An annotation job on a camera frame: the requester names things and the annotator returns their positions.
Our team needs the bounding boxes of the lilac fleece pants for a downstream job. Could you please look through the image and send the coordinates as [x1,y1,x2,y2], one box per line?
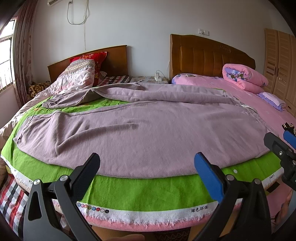
[14,83,272,179]

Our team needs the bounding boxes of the pink bed sheet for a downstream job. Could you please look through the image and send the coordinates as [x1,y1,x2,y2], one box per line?
[171,74,295,231]

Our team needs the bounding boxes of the folded lilac cloth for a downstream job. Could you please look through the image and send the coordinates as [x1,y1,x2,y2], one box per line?
[257,92,286,111]

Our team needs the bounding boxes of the rolled pink blanket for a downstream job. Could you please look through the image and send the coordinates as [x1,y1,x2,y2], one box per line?
[222,64,268,94]

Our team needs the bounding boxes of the beige wooden wardrobe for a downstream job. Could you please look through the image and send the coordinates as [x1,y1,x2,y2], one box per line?
[263,29,296,116]

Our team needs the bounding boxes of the right wooden headboard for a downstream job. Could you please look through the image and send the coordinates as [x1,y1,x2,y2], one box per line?
[170,34,256,78]

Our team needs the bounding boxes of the wooden headboard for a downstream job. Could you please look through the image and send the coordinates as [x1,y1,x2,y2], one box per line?
[48,45,128,83]
[170,34,256,78]

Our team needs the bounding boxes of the white power strip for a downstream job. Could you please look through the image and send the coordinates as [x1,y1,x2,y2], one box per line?
[154,72,162,82]

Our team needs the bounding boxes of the brown patterned blanket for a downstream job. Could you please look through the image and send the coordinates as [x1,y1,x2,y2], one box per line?
[28,81,51,100]

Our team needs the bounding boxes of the floral nightstand cover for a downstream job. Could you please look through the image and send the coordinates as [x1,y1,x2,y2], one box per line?
[130,76,168,84]

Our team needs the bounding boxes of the pink patterned quilt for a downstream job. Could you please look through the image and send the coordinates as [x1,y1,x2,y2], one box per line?
[1,59,95,149]

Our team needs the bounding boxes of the floral curtain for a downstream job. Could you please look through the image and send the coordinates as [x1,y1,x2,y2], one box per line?
[13,1,38,107]

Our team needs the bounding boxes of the plaid checked sheet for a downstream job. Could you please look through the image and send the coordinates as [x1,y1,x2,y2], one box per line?
[96,75,130,87]

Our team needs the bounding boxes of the window with bars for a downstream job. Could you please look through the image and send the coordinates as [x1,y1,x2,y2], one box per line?
[0,18,16,92]

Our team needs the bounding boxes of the left wooden headboard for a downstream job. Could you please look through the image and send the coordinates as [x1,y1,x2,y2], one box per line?
[48,45,128,83]

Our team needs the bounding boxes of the red embroidered pillow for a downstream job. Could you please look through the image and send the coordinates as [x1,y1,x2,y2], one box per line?
[70,51,107,87]

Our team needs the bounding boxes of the wall socket plate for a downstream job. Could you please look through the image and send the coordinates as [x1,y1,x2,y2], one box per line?
[198,29,209,36]

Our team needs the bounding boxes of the white wall cable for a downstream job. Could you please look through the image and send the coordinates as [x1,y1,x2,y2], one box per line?
[66,0,90,26]

